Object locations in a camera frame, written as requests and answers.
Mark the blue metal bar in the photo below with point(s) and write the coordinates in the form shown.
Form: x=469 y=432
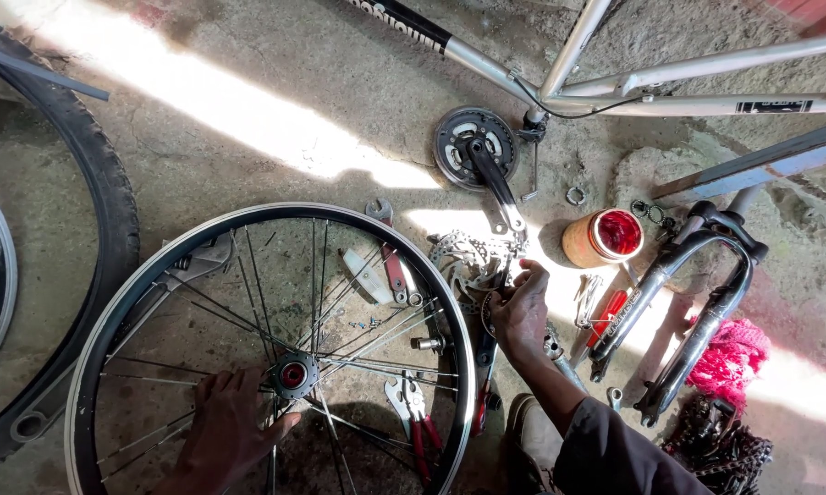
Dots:
x=763 y=161

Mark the large grey adjustable wrench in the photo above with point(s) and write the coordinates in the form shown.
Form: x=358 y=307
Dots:
x=193 y=265

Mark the red mesh cloth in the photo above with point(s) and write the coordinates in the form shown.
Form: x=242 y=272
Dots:
x=729 y=357

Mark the worn beige shoe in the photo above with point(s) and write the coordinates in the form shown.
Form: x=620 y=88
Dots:
x=533 y=440

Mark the brown jar with red lid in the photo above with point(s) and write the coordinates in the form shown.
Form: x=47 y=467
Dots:
x=595 y=240

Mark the silver disc brake rotor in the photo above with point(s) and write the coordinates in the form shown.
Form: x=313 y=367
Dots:
x=471 y=265

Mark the small silver spanner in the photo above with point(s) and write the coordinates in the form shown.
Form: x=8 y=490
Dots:
x=614 y=397

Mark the black bicycle tyre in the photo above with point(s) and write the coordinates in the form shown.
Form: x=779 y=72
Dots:
x=107 y=206

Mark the silver bicycle frame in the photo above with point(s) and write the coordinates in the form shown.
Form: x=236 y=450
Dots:
x=660 y=72

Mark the grey flat metal strip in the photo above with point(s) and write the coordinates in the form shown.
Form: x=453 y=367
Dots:
x=42 y=71

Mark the grey metal axle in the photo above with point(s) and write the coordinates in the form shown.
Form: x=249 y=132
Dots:
x=557 y=354

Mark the spoked bicycle wheel red hub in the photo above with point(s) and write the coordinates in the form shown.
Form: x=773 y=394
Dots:
x=447 y=323

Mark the scatter of small screws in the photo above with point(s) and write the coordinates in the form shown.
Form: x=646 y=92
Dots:
x=365 y=323

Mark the black suspension fork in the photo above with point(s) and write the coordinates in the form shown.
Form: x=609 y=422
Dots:
x=660 y=282

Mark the small silver socket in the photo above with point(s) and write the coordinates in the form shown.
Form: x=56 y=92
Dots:
x=427 y=343

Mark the person's left hand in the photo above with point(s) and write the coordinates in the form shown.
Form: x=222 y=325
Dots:
x=220 y=440

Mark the dark bearing rings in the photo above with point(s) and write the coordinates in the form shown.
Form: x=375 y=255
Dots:
x=653 y=214

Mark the person's right hand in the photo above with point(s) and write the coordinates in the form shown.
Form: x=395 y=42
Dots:
x=523 y=313

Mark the silver folding hex key set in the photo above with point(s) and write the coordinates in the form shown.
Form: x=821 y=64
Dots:
x=587 y=299

